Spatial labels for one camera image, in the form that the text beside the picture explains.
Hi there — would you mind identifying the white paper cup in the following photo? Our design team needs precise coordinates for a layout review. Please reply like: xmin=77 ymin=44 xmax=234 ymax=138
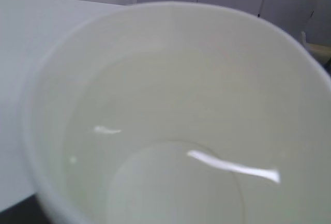
xmin=20 ymin=2 xmax=330 ymax=223

